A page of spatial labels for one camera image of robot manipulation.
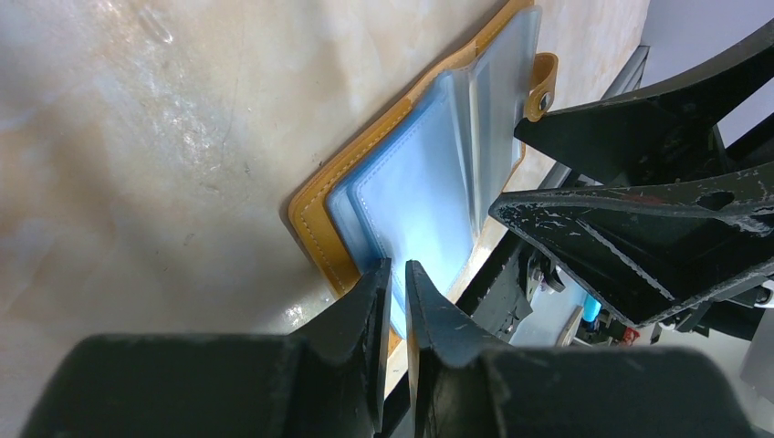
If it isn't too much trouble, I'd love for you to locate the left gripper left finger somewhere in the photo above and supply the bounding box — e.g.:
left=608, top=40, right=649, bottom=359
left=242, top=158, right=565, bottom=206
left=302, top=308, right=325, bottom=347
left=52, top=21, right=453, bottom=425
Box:
left=22, top=259, right=391, bottom=437

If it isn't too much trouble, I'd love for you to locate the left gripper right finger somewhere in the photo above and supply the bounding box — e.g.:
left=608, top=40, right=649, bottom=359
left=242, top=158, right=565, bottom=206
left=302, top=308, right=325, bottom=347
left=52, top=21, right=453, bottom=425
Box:
left=405, top=261, right=756, bottom=437

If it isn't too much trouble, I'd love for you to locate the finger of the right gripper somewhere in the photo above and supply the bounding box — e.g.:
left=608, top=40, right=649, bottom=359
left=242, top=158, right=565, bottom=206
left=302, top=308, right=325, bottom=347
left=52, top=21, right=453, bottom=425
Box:
left=489, top=163, right=773, bottom=327
left=514, top=22, right=773, bottom=185

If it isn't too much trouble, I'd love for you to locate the tan leather card holder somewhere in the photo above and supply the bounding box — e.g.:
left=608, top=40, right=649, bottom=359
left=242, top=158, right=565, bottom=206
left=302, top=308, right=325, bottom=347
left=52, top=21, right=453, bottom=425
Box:
left=288, top=1, right=559, bottom=338

